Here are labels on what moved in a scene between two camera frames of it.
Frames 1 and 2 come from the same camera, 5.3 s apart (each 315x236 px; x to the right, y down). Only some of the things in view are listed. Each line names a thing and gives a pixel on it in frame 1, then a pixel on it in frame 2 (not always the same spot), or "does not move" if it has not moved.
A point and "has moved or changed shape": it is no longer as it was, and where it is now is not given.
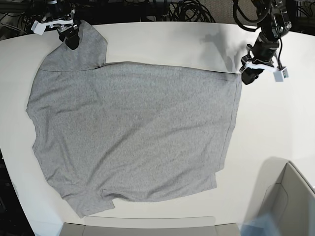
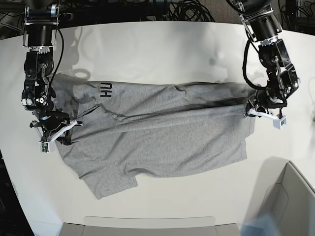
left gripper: x=64 y=24 to x=55 y=125
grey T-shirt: x=126 y=131 has moved or changed shape
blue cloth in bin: x=264 y=225 does not move
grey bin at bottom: x=198 y=225 does not move
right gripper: x=263 y=50 to x=262 y=103
